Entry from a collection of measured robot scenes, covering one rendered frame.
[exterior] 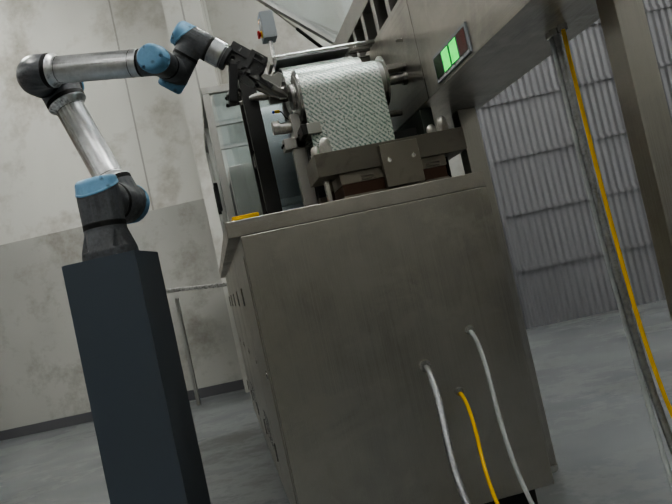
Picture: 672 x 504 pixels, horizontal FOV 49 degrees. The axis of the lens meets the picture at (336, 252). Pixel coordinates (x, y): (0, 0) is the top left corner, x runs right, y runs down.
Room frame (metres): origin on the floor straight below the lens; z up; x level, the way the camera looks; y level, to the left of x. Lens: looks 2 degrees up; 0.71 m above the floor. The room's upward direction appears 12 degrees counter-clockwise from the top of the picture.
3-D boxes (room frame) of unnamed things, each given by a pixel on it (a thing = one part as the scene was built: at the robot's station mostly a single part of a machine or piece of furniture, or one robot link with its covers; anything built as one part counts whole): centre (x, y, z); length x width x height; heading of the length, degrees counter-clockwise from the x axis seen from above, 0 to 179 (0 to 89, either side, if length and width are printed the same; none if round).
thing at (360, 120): (2.08, -0.12, 1.11); 0.23 x 0.01 x 0.18; 100
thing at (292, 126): (2.15, 0.06, 1.05); 0.06 x 0.05 x 0.31; 100
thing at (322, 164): (1.97, -0.18, 1.00); 0.40 x 0.16 x 0.06; 100
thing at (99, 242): (2.03, 0.60, 0.95); 0.15 x 0.15 x 0.10
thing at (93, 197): (2.04, 0.60, 1.07); 0.13 x 0.12 x 0.14; 168
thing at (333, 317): (3.06, 0.12, 0.43); 2.52 x 0.64 x 0.86; 10
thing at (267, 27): (2.67, 0.08, 1.66); 0.07 x 0.07 x 0.10; 12
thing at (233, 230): (3.05, 0.13, 0.88); 2.52 x 0.66 x 0.04; 10
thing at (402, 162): (1.88, -0.21, 0.97); 0.10 x 0.03 x 0.11; 100
